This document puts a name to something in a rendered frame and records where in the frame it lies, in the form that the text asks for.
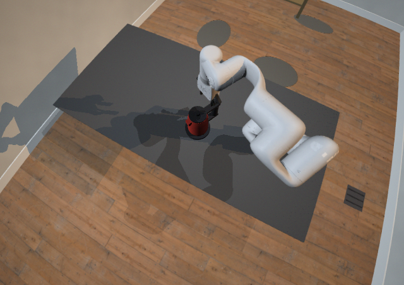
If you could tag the black round disk with center stud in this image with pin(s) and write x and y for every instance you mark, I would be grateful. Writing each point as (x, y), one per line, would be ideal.
(197, 137)

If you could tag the red kettle with black lid and handle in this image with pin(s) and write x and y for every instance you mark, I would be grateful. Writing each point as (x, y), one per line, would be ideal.
(198, 118)

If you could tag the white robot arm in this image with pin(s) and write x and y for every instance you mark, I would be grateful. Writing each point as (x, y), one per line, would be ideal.
(273, 129)

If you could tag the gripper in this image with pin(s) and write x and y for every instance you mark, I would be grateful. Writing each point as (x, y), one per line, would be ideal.
(209, 92)

